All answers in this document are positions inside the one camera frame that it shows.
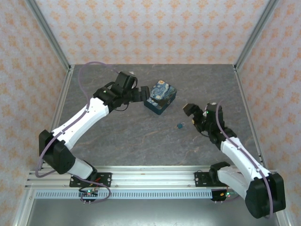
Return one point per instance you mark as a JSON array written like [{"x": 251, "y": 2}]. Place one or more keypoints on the small blue padlock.
[{"x": 180, "y": 126}]

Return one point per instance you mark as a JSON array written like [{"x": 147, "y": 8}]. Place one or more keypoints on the starry night tin box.
[{"x": 164, "y": 90}]

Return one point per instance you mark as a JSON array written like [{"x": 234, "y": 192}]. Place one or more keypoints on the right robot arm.
[{"x": 237, "y": 153}]

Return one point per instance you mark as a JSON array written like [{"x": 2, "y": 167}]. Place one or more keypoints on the grey metal sheet panel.
[{"x": 150, "y": 213}]

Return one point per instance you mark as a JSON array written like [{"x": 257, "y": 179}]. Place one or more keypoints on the aluminium side rail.
[
  {"x": 60, "y": 103},
  {"x": 250, "y": 103}
]

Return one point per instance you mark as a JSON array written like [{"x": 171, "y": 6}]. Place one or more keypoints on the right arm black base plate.
[{"x": 201, "y": 179}]

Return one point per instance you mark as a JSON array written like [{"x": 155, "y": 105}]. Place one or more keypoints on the aluminium crossbeam rail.
[{"x": 150, "y": 176}]

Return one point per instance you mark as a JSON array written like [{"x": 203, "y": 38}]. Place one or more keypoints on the aluminium corner post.
[
  {"x": 257, "y": 30},
  {"x": 48, "y": 30}
]

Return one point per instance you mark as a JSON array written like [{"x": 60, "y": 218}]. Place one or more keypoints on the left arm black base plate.
[{"x": 105, "y": 179}]

